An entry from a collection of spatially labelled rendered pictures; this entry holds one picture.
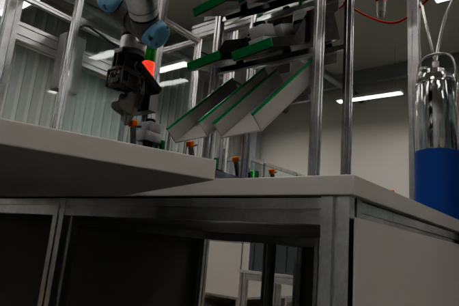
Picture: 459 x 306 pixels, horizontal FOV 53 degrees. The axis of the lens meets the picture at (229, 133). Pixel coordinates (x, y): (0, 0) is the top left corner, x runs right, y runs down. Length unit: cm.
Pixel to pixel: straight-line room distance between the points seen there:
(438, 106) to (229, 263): 488
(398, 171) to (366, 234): 1151
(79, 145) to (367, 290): 45
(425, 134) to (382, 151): 1076
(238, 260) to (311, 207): 551
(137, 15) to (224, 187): 55
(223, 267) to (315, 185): 569
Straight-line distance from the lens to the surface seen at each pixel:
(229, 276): 630
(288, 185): 74
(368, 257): 74
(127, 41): 137
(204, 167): 63
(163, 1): 180
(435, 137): 172
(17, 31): 244
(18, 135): 57
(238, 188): 79
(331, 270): 71
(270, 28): 113
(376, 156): 1252
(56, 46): 253
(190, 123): 120
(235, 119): 110
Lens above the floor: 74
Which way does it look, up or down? 14 degrees up
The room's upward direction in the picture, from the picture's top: 5 degrees clockwise
